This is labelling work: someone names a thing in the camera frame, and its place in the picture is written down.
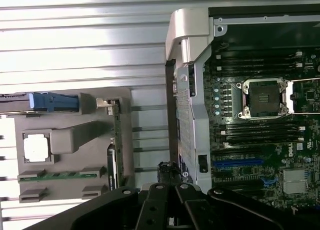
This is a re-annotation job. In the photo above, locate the silver chipset heat sink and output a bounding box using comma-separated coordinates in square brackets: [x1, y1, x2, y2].
[283, 169, 309, 194]

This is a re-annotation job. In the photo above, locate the CPU socket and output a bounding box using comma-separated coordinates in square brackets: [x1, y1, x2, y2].
[236, 77, 288, 120]

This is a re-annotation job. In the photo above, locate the grey case handle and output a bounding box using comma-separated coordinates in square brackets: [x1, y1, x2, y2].
[165, 8, 215, 64]

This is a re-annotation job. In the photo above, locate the blue expansion slot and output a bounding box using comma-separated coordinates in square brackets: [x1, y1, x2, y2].
[213, 159, 263, 167]

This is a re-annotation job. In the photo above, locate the black RAM slot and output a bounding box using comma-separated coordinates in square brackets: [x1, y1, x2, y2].
[213, 64, 304, 73]
[213, 53, 304, 61]
[221, 133, 305, 144]
[221, 125, 305, 133]

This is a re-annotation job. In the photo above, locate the green RAM stick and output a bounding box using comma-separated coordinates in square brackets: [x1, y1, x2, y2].
[19, 173, 98, 181]

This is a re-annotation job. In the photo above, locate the metal socket cover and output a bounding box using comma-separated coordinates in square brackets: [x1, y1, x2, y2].
[282, 79, 320, 115]

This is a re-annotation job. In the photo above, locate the hard disk in blue carrier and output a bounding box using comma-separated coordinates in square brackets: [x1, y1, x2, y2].
[0, 91, 80, 113]

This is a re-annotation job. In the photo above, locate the grey parts rack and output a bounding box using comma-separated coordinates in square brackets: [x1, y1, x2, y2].
[14, 87, 133, 203]

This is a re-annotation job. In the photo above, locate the green motherboard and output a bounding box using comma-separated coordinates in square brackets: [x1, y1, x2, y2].
[203, 37, 320, 212]

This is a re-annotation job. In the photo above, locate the silver CPU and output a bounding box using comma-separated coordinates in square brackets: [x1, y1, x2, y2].
[23, 134, 49, 163]

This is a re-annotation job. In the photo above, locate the open black PC case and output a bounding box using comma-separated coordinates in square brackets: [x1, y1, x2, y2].
[164, 6, 320, 216]

